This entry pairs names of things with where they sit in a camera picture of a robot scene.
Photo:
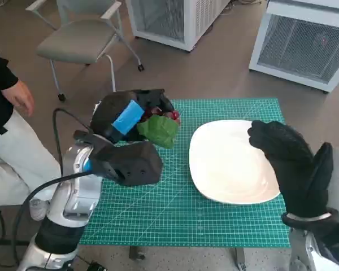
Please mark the metal table leg bracket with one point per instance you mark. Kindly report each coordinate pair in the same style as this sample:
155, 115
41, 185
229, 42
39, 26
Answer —
240, 258
136, 252

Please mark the person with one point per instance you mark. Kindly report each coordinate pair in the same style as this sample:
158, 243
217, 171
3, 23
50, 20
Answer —
5, 141

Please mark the grey chair with white frame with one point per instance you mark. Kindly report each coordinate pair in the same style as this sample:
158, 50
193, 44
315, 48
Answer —
73, 45

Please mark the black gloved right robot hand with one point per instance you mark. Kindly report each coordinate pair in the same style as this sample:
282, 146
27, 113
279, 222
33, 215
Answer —
296, 169

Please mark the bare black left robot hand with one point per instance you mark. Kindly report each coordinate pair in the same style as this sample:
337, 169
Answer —
113, 115

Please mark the purple toy grapes with leaf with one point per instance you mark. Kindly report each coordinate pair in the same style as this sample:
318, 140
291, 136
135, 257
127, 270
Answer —
158, 130

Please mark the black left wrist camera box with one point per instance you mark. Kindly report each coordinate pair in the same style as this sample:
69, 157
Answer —
135, 166

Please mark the black floor bar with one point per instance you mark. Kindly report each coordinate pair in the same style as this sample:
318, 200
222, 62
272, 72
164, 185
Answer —
5, 242

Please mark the person's hand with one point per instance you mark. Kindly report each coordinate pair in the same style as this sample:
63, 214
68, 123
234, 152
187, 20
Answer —
19, 94

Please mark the white mesh-sided cabinet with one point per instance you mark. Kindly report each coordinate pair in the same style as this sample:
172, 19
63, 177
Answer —
299, 48
169, 19

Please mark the green cutting mat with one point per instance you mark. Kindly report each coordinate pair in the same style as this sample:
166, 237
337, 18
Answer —
169, 214

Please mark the white plate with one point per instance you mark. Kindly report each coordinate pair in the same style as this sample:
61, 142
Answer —
226, 163

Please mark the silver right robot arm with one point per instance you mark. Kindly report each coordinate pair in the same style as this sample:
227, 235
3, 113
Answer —
322, 242

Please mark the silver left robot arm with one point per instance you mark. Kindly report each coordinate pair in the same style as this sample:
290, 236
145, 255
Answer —
70, 197

